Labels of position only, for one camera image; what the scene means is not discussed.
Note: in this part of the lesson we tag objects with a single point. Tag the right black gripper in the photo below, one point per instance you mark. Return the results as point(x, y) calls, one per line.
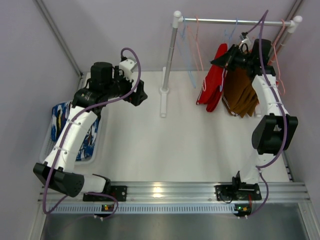
point(233, 58)

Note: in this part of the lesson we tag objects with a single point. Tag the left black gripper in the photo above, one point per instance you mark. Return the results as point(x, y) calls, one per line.
point(135, 92)

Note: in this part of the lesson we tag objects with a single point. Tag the pink hanger with red garment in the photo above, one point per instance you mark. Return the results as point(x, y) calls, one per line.
point(204, 84)

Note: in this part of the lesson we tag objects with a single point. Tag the red garment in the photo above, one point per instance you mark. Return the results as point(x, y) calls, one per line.
point(212, 95)

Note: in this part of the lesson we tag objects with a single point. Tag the light blue wire hanger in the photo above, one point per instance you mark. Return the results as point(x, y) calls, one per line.
point(184, 51)

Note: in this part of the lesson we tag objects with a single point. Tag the blue white patterned shorts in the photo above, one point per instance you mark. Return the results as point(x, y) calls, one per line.
point(60, 114)

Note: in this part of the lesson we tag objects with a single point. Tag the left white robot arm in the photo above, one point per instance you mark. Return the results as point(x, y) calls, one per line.
point(107, 84)

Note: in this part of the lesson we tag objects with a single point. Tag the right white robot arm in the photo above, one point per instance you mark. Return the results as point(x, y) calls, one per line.
point(274, 132)

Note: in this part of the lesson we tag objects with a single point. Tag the brown garment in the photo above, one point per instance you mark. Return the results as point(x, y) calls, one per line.
point(239, 97)

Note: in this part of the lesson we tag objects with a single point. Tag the silver clothes rack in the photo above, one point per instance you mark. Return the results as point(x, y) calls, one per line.
point(280, 41)

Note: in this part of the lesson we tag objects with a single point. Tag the white plastic basket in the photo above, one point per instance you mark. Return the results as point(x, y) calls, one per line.
point(49, 145)

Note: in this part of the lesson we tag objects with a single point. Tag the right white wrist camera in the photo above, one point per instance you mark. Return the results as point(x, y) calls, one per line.
point(244, 39)

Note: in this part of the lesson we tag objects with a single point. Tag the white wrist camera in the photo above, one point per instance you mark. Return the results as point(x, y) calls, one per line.
point(127, 65)
point(244, 39)

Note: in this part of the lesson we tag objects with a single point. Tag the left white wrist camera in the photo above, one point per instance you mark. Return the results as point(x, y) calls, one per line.
point(127, 65)

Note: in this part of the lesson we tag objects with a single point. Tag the aluminium mounting rail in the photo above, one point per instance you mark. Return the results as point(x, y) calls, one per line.
point(204, 192)

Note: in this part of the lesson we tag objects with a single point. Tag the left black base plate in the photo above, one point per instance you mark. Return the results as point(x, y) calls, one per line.
point(117, 192)

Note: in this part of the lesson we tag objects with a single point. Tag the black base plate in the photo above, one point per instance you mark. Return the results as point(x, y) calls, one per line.
point(228, 193)
point(117, 192)

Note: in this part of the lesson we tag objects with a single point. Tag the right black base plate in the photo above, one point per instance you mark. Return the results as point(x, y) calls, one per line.
point(228, 193)

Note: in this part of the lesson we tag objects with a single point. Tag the grey slotted cable duct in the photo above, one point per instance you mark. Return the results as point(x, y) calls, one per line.
point(172, 208)

